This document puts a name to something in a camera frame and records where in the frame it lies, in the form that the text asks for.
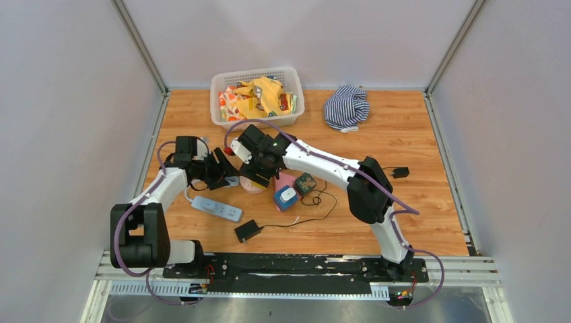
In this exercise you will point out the blue white striped cloth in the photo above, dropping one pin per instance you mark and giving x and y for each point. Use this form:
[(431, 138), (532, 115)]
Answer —
[(346, 109)]

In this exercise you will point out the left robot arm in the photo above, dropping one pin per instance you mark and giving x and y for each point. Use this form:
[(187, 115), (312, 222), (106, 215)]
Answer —
[(139, 238)]

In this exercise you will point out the light blue charger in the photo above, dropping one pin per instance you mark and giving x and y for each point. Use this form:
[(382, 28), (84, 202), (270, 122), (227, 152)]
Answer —
[(209, 205)]

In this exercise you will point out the pink triangular power strip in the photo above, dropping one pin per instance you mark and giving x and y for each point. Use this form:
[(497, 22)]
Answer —
[(283, 179)]

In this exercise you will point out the black power adapter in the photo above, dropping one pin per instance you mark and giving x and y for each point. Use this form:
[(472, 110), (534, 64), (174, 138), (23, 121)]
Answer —
[(247, 231)]

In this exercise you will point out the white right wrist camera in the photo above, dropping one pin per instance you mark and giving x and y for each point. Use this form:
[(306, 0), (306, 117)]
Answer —
[(240, 151)]

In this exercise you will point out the yellow patterned clothes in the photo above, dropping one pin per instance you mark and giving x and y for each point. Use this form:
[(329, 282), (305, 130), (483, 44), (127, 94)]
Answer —
[(259, 98)]

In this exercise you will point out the white cube charger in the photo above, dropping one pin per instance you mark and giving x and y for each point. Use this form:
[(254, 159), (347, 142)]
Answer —
[(288, 194)]

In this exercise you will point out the dark green adapter plug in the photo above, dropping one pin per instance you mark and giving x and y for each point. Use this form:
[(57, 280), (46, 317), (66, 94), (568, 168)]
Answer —
[(304, 184)]

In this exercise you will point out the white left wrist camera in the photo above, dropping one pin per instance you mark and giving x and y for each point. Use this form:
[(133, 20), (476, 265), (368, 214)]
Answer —
[(202, 149)]

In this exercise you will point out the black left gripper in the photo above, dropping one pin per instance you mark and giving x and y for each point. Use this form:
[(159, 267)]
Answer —
[(223, 168)]

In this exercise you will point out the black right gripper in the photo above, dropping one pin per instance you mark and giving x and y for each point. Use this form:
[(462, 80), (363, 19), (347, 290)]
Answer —
[(251, 171)]

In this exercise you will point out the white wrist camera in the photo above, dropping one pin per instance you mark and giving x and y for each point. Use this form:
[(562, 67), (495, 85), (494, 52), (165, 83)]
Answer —
[(202, 149), (240, 151)]

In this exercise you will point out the white plastic basket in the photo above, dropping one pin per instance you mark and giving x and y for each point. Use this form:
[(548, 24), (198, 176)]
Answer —
[(287, 75)]

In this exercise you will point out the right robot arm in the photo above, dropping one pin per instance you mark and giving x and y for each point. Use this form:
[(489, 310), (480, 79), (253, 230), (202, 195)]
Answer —
[(369, 192)]

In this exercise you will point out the round pink power strip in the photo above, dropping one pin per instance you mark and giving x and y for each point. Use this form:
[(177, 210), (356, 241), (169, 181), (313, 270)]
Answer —
[(250, 186)]

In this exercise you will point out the aluminium frame rail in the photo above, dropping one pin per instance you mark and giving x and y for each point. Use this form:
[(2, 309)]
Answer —
[(137, 39)]

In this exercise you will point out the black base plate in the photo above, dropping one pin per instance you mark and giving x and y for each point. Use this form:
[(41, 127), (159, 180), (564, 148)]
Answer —
[(296, 273)]

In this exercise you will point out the white power strip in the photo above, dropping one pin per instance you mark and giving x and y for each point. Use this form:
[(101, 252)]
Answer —
[(222, 211)]

